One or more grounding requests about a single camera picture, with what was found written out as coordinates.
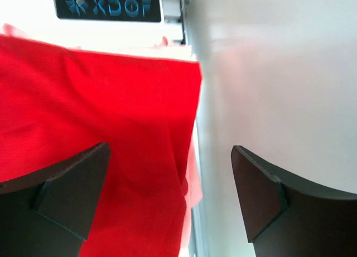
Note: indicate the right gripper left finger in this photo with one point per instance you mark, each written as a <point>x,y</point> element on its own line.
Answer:
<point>50,212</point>

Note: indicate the folded pink t shirt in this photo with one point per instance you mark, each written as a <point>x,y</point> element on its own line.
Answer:
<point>193,181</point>

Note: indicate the red t shirt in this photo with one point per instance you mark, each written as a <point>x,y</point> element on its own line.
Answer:
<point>111,115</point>

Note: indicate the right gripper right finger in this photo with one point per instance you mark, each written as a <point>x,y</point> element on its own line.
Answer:
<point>287,215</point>

